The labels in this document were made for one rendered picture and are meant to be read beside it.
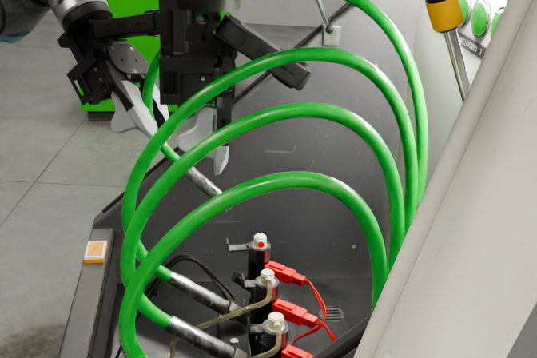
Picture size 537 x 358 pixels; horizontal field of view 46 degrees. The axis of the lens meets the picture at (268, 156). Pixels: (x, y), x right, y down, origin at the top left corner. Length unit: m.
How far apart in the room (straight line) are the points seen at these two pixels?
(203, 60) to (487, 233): 0.42
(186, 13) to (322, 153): 0.50
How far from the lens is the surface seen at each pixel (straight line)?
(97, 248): 1.08
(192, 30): 0.70
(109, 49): 0.90
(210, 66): 0.69
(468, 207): 0.36
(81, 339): 0.93
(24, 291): 2.72
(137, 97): 0.88
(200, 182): 0.89
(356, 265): 1.25
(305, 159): 1.12
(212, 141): 0.57
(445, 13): 0.40
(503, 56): 0.38
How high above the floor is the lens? 1.53
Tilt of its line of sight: 24 degrees down
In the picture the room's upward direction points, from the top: 3 degrees clockwise
